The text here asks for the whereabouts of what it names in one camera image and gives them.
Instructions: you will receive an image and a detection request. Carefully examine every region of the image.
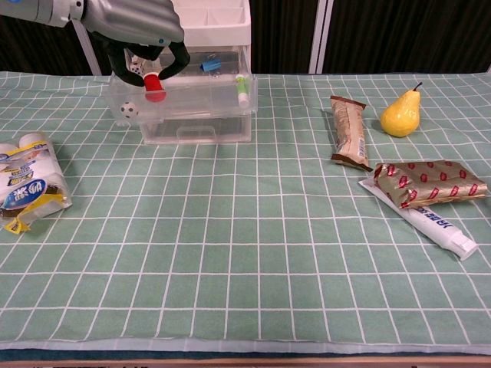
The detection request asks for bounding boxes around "brown snack bar wrapper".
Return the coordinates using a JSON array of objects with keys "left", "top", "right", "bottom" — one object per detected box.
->
[{"left": 330, "top": 95, "right": 374, "bottom": 173}]

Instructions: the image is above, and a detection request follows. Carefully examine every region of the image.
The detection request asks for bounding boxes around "white yellow bottle pack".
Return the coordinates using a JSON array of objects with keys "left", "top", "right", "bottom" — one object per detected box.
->
[{"left": 0, "top": 131, "right": 74, "bottom": 235}]

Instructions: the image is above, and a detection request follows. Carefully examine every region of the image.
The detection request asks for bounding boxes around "clear plastic storage bin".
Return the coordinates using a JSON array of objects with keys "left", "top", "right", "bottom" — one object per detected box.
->
[{"left": 107, "top": 44, "right": 259, "bottom": 127}]

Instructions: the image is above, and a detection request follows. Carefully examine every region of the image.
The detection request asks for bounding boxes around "mini soccer ball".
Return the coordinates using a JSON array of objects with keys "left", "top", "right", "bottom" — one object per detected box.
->
[{"left": 119, "top": 100, "right": 140, "bottom": 120}]

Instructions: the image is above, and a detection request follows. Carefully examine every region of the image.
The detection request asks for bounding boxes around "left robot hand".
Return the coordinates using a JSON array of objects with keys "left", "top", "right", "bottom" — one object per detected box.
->
[{"left": 81, "top": 0, "right": 191, "bottom": 87}]

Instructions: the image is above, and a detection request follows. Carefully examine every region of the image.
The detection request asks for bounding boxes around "white toothpaste tube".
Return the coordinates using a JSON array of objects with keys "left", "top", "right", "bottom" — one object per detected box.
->
[{"left": 358, "top": 176, "right": 479, "bottom": 262}]

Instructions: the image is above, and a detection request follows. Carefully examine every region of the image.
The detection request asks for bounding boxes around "gold red snack package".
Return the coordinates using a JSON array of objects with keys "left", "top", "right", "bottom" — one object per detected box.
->
[{"left": 372, "top": 159, "right": 489, "bottom": 210}]

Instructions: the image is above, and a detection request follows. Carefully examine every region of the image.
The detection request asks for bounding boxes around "white metal frame post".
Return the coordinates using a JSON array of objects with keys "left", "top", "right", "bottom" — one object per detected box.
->
[
  {"left": 74, "top": 21, "right": 103, "bottom": 76},
  {"left": 308, "top": 0, "right": 335, "bottom": 75}
]

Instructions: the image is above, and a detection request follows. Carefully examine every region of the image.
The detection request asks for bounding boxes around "black pleated curtain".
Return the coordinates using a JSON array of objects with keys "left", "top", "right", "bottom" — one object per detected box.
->
[{"left": 0, "top": 0, "right": 491, "bottom": 76}]

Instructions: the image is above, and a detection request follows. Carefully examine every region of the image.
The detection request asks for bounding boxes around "yellow pear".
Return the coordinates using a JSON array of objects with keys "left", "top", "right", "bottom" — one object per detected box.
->
[{"left": 380, "top": 81, "right": 423, "bottom": 139}]

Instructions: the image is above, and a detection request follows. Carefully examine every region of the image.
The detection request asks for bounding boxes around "small red cup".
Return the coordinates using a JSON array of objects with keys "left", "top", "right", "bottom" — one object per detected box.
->
[{"left": 143, "top": 72, "right": 169, "bottom": 104}]

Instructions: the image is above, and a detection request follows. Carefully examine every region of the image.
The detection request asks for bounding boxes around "white plastic drawer organizer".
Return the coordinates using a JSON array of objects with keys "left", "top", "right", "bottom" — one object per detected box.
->
[{"left": 140, "top": 0, "right": 253, "bottom": 146}]

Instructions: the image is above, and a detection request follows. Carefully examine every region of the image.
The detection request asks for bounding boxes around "green white glue stick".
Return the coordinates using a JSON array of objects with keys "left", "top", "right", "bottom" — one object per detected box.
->
[{"left": 234, "top": 74, "right": 251, "bottom": 109}]

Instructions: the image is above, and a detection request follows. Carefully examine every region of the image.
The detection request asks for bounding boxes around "green checked tablecloth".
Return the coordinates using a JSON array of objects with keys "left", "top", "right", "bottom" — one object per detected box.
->
[{"left": 0, "top": 71, "right": 491, "bottom": 352}]

